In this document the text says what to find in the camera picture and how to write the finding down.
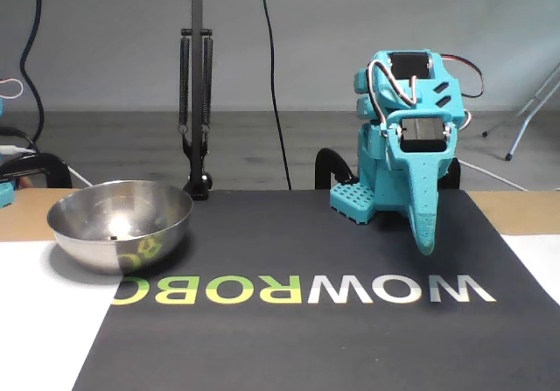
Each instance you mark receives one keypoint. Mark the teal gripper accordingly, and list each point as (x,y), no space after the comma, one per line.
(423,136)

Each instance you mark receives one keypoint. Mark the black table clamp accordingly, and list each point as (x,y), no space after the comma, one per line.
(44,161)
(326,163)
(455,174)

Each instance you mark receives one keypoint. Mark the metal bowl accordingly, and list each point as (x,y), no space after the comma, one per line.
(96,242)

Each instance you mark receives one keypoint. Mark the white tripod legs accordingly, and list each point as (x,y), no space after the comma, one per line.
(520,135)

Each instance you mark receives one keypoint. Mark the black printed mat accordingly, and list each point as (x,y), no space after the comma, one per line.
(328,343)

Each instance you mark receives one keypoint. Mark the teal printed part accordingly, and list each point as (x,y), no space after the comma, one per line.
(5,194)

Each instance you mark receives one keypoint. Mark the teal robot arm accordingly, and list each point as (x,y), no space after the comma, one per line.
(372,155)

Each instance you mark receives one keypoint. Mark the teal robot base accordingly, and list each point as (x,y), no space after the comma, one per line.
(350,203)

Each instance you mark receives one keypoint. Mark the white plug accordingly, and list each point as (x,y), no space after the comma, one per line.
(13,149)

